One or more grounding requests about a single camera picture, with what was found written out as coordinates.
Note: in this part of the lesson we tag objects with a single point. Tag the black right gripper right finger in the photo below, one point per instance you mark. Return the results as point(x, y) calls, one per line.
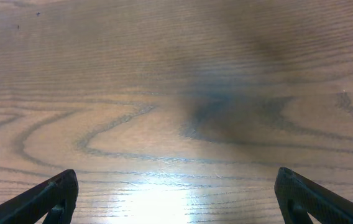
point(300, 199)

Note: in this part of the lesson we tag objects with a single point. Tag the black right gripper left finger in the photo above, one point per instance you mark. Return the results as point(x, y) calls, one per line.
point(53, 199)

